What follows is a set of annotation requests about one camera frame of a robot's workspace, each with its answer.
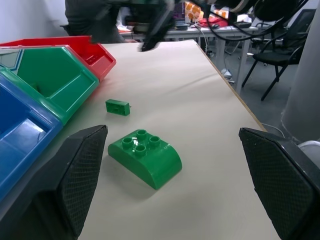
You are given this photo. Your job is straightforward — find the white cable on floor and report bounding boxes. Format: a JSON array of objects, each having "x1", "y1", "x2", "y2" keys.
[{"x1": 261, "y1": 122, "x2": 285, "y2": 137}]

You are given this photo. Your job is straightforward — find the orange and white box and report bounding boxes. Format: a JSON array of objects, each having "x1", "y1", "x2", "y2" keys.
[{"x1": 184, "y1": 1, "x2": 204, "y2": 22}]

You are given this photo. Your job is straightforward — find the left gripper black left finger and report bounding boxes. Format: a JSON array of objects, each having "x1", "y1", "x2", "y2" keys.
[{"x1": 0, "y1": 124, "x2": 109, "y2": 240}]

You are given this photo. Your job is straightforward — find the blue plastic bin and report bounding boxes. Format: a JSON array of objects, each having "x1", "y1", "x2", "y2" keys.
[{"x1": 0, "y1": 72, "x2": 64, "y2": 201}]

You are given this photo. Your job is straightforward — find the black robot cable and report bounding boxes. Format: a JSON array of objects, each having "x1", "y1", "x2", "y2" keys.
[{"x1": 203, "y1": 0, "x2": 312, "y2": 42}]

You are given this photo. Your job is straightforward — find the large green curved studded block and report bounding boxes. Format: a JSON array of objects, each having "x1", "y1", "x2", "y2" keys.
[{"x1": 107, "y1": 129, "x2": 183, "y2": 191}]

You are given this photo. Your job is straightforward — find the green plastic bin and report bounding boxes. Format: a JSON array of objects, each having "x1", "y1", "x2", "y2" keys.
[{"x1": 0, "y1": 45, "x2": 100, "y2": 126}]

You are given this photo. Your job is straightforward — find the small green rectangular block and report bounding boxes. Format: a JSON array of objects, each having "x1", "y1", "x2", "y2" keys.
[{"x1": 105, "y1": 98, "x2": 132, "y2": 117}]

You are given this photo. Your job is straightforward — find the red cloth on desk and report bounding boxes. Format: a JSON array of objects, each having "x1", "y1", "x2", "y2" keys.
[{"x1": 199, "y1": 14, "x2": 229, "y2": 29}]

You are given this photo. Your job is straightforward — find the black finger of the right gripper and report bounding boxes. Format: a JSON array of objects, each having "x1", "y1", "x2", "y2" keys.
[{"x1": 138, "y1": 6, "x2": 176, "y2": 53}]

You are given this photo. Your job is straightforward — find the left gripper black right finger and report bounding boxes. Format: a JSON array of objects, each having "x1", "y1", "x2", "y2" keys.
[{"x1": 238, "y1": 127, "x2": 320, "y2": 240}]

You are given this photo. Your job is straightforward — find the red plastic bin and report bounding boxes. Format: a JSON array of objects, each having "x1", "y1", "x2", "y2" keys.
[{"x1": 0, "y1": 35, "x2": 117, "y2": 83}]

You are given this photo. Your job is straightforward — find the black office chair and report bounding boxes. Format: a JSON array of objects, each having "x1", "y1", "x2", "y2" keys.
[{"x1": 241, "y1": 8, "x2": 317, "y2": 101}]

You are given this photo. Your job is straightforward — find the person in dark clothes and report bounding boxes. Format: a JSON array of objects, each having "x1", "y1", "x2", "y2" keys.
[{"x1": 64, "y1": 0, "x2": 126, "y2": 45}]

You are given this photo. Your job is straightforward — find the silver robot torso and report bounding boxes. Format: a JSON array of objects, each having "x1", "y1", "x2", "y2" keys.
[{"x1": 279, "y1": 14, "x2": 320, "y2": 151}]

